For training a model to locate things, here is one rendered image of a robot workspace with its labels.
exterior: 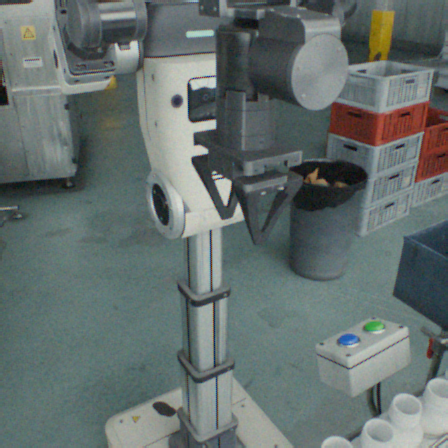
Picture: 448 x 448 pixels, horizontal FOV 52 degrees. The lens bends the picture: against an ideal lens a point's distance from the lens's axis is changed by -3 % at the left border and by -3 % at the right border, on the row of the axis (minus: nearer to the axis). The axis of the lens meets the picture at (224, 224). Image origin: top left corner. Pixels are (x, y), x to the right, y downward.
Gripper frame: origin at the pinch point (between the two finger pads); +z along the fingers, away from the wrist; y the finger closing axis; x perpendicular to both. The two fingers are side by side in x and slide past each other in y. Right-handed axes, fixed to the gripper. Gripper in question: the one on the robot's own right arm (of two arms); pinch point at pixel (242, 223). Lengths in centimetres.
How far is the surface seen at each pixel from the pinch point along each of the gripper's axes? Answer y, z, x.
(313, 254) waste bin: -134, 120, 142
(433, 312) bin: -22, 63, 85
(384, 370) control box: 3.8, 32.2, 26.0
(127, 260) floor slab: -214, 140, 57
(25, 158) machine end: -356, 109, 25
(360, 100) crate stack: -172, 46, 206
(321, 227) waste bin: -131, 101, 143
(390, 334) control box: 1.6, 27.5, 28.6
